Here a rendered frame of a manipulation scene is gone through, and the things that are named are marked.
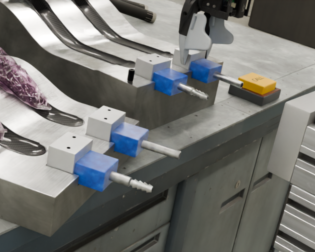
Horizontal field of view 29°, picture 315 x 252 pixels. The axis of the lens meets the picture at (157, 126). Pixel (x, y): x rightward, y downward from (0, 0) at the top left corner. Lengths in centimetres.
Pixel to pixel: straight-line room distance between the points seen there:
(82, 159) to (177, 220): 49
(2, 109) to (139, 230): 40
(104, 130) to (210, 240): 67
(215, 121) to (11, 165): 47
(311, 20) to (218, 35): 399
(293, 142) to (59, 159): 28
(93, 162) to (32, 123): 14
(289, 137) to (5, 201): 34
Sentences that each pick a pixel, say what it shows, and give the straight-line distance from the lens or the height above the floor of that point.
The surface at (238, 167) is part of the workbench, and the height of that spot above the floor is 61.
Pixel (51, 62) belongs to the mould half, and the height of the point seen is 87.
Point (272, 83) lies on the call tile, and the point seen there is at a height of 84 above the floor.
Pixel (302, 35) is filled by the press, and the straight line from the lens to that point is 510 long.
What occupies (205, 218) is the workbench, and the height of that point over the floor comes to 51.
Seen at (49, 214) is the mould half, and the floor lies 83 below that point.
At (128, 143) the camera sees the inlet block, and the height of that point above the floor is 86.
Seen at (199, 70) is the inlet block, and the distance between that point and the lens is 104.
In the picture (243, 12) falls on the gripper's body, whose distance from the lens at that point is 104.
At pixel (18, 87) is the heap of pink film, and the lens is 87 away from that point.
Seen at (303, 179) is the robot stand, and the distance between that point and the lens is 70.
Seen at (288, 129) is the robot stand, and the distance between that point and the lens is 69.
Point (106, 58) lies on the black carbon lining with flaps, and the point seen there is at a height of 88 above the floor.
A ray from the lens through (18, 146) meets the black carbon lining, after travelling 80.
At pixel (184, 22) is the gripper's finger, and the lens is 101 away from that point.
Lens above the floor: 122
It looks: 24 degrees down
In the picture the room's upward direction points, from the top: 11 degrees clockwise
